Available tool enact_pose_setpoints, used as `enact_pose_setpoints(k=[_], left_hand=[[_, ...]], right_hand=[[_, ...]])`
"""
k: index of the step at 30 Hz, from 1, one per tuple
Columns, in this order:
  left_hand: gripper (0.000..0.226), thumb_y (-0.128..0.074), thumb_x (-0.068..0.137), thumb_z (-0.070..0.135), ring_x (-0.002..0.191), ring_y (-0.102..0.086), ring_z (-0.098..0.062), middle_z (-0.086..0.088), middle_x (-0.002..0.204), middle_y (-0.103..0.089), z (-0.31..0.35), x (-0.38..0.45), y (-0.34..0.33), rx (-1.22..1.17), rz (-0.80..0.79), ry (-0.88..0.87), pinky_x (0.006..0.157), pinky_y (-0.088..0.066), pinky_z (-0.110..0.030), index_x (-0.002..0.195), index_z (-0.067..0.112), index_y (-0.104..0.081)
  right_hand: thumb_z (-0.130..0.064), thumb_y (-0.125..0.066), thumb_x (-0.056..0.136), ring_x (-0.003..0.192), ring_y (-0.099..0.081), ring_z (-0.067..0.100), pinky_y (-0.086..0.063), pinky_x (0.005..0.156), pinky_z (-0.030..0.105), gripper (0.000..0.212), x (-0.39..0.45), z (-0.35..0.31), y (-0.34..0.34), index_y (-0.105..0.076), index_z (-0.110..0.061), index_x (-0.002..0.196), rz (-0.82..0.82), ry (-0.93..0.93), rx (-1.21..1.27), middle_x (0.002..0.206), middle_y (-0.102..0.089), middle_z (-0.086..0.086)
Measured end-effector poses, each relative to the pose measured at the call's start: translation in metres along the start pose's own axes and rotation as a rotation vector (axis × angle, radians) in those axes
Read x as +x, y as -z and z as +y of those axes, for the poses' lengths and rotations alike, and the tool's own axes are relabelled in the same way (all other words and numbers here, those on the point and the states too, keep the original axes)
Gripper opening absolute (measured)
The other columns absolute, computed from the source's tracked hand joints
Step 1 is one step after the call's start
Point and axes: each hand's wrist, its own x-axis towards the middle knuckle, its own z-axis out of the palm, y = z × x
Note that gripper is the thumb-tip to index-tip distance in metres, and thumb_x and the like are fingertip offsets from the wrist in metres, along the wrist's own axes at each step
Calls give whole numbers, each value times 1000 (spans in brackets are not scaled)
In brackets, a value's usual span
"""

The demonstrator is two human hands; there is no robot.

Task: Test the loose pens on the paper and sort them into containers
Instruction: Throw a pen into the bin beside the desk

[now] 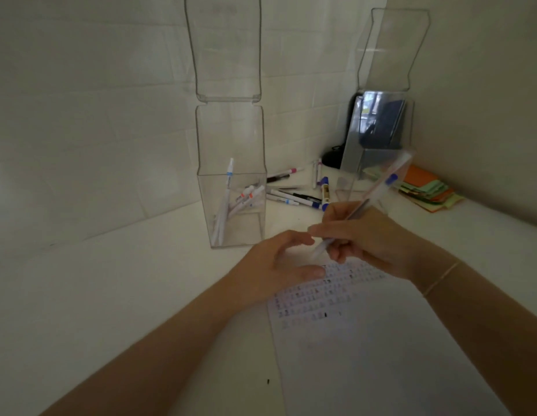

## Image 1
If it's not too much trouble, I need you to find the white pen light blue band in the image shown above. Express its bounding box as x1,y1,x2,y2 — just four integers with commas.
211,158,236,247

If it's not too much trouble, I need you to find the person's right hand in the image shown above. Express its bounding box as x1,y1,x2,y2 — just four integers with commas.
307,201,461,298

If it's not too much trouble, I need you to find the pile of assorted pens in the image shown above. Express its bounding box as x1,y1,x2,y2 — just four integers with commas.
264,159,332,213

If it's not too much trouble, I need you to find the clear acrylic box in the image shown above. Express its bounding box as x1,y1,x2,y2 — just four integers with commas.
184,0,268,249
336,7,430,204

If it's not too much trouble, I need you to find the black bag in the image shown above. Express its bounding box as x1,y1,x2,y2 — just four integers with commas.
322,92,364,169

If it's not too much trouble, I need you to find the person's left forearm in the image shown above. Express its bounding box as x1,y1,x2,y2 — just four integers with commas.
41,283,252,416

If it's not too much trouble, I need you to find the thin wrist bracelet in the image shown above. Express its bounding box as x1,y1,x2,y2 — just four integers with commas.
422,260,462,298

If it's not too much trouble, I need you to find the white pen orange clip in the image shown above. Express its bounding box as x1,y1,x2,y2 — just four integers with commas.
232,185,266,217

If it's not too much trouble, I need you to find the white paper sheet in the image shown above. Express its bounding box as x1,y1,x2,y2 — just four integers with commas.
266,255,512,416

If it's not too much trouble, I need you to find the person's left hand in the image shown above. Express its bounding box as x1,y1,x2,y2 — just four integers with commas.
225,231,327,311

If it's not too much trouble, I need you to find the person's right forearm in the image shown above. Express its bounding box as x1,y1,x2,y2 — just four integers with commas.
423,263,537,416

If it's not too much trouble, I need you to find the stack of coloured sticky notes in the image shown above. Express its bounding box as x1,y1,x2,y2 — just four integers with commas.
366,164,465,213

